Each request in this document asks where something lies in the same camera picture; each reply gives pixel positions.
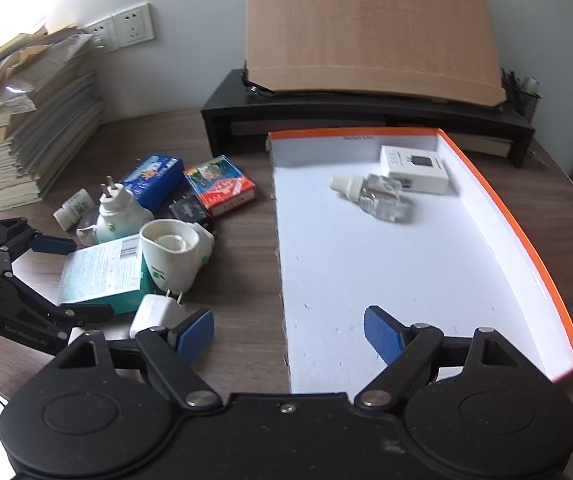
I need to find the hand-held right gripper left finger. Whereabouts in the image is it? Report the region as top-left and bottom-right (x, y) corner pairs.
(55, 309), (223, 409)

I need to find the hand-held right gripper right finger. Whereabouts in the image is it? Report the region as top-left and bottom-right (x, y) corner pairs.
(354, 305), (517, 409)

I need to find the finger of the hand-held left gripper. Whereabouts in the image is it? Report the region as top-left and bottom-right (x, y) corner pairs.
(14, 275), (116, 333)
(0, 217), (77, 263)

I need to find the small white bottle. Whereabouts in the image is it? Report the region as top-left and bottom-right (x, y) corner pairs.
(53, 188), (94, 233)

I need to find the white usb charger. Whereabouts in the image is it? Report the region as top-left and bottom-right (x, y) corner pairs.
(129, 294), (190, 341)

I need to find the teal medicine box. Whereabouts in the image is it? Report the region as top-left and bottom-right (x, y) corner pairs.
(58, 235), (157, 316)

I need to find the white box lid tray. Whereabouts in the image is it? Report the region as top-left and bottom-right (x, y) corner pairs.
(265, 127), (573, 395)

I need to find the white plug-in vaporizer with bottle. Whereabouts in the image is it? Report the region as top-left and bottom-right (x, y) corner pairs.
(75, 175), (154, 247)

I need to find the white cup-shaped vaporizer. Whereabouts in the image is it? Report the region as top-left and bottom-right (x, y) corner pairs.
(139, 218), (216, 306)

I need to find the blue printed box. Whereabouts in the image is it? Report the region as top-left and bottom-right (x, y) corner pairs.
(119, 154), (186, 213)

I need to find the stack of books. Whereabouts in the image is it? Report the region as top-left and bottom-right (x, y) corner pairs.
(0, 22), (104, 216)

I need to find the small black box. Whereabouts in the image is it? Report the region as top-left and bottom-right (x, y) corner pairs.
(168, 195), (216, 233)

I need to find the clear bottle with white cap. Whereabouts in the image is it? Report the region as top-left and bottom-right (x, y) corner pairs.
(329, 172), (415, 225)

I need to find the red playing card box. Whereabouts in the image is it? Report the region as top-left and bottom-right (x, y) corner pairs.
(183, 155), (258, 218)

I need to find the white charger package box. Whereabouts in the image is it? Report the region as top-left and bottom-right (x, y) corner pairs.
(379, 144), (451, 196)

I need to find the thick pale book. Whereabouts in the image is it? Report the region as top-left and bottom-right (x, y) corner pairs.
(459, 135), (512, 158)

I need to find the black monitor riser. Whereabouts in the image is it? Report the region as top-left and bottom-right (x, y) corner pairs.
(200, 69), (537, 170)

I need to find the black mesh pen holder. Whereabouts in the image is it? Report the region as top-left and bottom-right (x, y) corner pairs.
(501, 77), (542, 123)

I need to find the bunch of pens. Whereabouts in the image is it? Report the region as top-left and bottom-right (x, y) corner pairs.
(501, 66), (542, 96)

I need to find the brown cardboard sheet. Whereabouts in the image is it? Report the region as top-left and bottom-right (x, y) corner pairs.
(244, 0), (508, 108)

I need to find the white wall socket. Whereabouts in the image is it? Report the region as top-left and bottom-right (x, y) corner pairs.
(82, 16), (117, 53)
(111, 2), (154, 51)

